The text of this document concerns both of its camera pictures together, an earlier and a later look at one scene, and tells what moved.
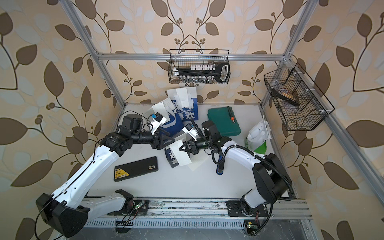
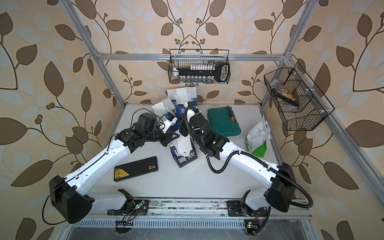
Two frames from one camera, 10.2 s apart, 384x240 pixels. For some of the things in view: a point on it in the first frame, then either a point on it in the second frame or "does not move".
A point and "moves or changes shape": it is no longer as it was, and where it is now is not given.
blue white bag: [173, 124] does not move
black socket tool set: [203, 73] does not move
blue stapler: [220, 168] moves or changes shape
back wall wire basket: [194, 66] does not move
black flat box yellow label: [135, 168] does not move
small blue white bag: [172, 160] to [184, 144]
